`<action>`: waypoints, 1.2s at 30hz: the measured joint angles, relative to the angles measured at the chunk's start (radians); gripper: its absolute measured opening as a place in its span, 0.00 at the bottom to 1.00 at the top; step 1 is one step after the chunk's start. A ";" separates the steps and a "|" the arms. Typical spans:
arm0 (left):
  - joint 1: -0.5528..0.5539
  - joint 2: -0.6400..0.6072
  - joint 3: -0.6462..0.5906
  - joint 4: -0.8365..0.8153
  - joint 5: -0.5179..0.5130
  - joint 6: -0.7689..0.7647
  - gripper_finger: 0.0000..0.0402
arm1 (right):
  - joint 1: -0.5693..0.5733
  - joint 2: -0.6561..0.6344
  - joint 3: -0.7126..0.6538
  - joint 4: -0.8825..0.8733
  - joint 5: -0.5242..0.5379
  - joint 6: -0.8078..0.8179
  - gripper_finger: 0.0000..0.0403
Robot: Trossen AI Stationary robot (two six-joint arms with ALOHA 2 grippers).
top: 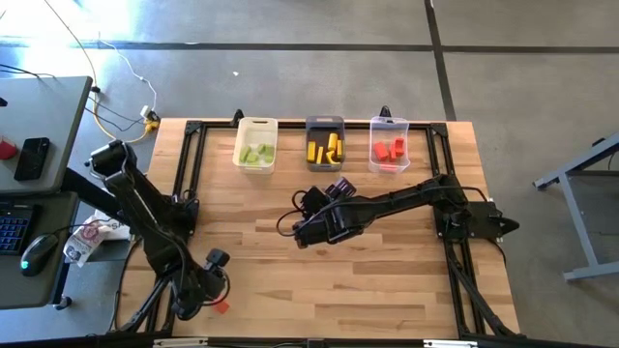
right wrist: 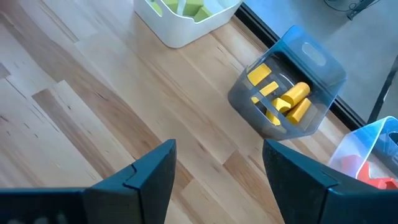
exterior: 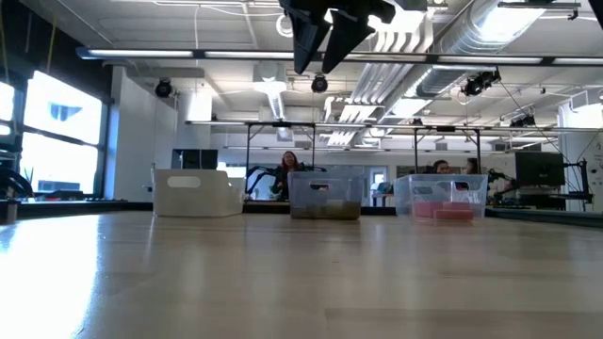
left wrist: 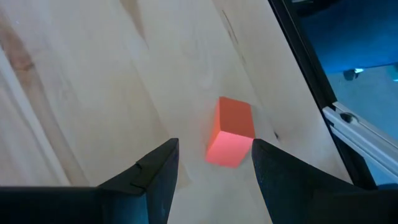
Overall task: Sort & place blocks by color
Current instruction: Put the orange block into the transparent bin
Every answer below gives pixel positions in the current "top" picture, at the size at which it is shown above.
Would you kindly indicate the grey metal table frame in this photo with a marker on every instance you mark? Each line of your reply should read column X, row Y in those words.
column 580, row 227

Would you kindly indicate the clear plastic bin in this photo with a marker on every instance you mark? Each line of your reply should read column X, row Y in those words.
column 388, row 128

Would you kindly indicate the black aluminium table frame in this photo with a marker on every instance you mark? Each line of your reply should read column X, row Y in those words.
column 290, row 125

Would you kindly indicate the black desk beam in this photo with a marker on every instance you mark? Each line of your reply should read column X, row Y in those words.
column 87, row 191

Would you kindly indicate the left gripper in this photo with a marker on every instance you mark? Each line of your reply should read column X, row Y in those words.
column 208, row 285

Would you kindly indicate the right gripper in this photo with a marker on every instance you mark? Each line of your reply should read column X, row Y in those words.
column 321, row 199

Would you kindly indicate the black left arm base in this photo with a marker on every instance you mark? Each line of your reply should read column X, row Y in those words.
column 186, row 217

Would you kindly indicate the silver metal bracket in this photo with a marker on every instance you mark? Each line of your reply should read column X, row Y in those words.
column 179, row 342
column 450, row 344

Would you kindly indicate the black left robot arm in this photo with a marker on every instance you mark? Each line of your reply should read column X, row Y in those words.
column 145, row 212

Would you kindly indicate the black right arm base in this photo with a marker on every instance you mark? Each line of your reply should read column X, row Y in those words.
column 488, row 222

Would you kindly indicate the dark grey desk top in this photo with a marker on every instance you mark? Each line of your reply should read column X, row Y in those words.
column 29, row 290

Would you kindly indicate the black desk foot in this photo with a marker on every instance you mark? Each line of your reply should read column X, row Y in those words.
column 63, row 303

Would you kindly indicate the light grey desk top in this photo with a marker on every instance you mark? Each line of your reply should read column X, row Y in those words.
column 43, row 111

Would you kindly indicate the white printed plastic bag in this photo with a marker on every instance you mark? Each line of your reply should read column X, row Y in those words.
column 84, row 241

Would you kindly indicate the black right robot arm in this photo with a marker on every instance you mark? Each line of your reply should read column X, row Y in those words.
column 396, row 198

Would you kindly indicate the white plastic bin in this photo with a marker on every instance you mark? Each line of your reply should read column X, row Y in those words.
column 256, row 131

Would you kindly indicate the red object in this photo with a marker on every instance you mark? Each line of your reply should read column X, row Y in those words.
column 7, row 150

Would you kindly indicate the white charger plug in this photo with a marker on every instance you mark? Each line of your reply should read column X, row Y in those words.
column 145, row 112

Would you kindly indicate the green rectangular wooden block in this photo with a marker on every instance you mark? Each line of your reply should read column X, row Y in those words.
column 269, row 154
column 245, row 153

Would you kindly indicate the black computer mouse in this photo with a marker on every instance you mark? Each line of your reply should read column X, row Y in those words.
column 38, row 255

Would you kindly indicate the dark grey plastic bin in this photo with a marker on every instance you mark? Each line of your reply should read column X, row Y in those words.
column 321, row 167

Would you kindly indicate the yellow rectangular wooden block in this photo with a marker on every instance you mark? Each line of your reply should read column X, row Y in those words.
column 339, row 149

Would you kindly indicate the black frame clamp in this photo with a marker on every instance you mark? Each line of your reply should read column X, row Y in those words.
column 385, row 111
column 237, row 116

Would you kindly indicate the backlit black keyboard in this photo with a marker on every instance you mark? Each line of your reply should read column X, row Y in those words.
column 13, row 229

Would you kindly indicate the red wooden bridge block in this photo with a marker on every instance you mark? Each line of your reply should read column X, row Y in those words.
column 399, row 145

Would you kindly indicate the black smartphone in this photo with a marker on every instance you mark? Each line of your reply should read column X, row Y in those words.
column 32, row 158

